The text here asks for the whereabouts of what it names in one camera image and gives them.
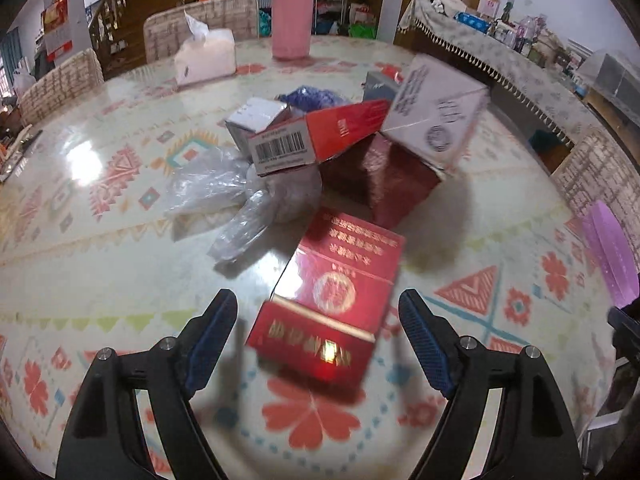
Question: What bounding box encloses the patterned tablecloth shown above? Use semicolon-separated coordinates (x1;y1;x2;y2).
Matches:
0;34;622;480

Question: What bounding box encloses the pink bottle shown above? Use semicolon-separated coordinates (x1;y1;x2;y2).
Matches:
270;0;317;61

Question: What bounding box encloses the red white barcode box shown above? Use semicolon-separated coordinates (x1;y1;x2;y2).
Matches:
249;99;393;177

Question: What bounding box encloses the crumpled clear plastic wrap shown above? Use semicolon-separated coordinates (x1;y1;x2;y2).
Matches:
265;164;325;224

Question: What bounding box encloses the purple plastic basket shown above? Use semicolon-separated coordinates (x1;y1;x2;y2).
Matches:
581;200;640;307

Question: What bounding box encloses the red cigarette box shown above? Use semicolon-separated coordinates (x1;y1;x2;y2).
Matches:
245;207;406;397

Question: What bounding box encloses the white tissue pack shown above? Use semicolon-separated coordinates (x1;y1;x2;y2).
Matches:
173;9;238;87

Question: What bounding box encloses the dark red box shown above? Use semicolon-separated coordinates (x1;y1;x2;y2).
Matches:
319;132;442;229

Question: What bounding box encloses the chair with patterned cover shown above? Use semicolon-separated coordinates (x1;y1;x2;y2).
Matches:
549;127;640;233
143;0;259;64
16;48;105;127

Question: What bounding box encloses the side table with fringed cloth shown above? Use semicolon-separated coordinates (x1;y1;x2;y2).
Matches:
396;0;603;147

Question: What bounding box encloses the red wall poster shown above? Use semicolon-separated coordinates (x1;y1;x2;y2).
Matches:
42;0;70;59

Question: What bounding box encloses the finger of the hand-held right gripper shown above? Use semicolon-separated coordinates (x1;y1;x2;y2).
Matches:
607;306;633;332

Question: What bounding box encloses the small white printed box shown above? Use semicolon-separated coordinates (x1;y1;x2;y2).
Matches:
224;98;291;161

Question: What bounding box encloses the grey box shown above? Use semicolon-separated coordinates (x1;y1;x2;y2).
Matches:
362;70;402;106

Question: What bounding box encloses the blue wrapper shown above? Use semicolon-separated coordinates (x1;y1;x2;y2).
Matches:
276;85;347;112

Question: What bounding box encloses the group of bottles and jars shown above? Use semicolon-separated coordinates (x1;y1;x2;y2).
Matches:
492;0;573;67

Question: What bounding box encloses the wooden staircase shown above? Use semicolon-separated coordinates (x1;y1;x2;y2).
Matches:
88;0;202;67

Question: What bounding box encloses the clear plastic bag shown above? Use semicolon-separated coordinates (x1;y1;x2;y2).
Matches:
162;146;257;220
206;189;275;264

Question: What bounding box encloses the large white printed box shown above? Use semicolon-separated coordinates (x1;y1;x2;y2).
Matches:
379;52;492;175

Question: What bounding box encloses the blue tissue pack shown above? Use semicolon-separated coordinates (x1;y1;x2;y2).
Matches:
454;11;494;32

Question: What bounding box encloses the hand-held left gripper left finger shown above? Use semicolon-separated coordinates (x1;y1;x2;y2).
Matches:
55;288;238;480

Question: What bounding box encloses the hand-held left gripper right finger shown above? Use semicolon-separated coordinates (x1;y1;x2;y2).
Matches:
398;289;583;480

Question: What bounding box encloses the clear mesh food cover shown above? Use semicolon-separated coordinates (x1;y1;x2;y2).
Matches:
574;50;640;112

